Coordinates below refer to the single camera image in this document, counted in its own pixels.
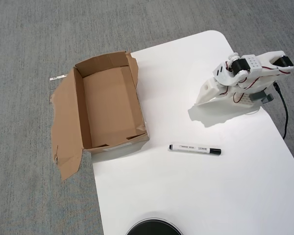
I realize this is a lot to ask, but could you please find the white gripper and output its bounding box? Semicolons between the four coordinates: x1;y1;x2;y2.
194;78;226;106

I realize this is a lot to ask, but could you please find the white marker pen black cap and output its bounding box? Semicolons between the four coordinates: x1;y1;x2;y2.
168;143;222;156

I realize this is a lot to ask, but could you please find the open brown cardboard box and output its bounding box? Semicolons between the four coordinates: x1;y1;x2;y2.
49;50;150;181

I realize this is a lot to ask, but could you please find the grey table clamp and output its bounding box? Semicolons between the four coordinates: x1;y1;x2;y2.
250;91;274;105

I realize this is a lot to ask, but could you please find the black round object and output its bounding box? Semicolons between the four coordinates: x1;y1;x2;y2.
125;217;183;235

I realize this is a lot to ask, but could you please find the black power cable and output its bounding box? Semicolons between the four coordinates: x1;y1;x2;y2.
273;82;289;140

